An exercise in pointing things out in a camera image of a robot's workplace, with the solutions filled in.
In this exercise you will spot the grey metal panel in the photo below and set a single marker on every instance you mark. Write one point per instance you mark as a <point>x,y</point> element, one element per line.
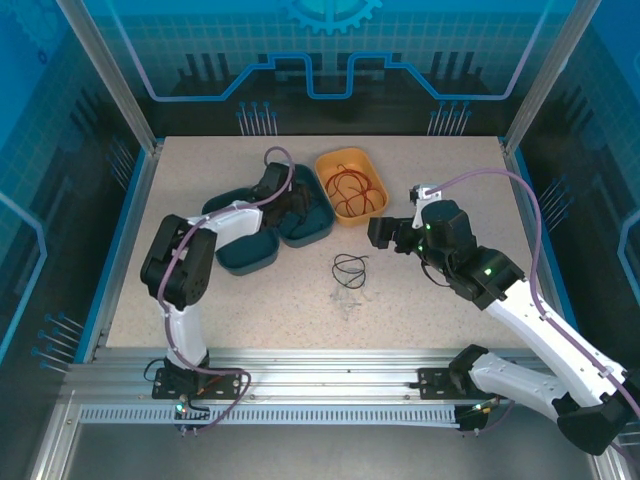
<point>325,455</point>

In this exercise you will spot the teal plastic tray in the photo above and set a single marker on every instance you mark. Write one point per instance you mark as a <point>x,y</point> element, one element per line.
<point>250,255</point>
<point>315,225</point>

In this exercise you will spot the aluminium frame post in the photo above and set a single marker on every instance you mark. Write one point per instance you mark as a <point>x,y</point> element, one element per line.
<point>542,75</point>
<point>112,75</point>

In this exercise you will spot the orange plastic tray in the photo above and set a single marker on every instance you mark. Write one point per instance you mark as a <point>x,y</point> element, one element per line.
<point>327,165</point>

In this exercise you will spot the aluminium front rail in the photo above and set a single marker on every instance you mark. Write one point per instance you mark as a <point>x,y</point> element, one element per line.
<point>325,370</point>

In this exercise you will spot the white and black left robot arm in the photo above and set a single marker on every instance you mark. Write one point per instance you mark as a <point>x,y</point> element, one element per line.
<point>187,330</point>

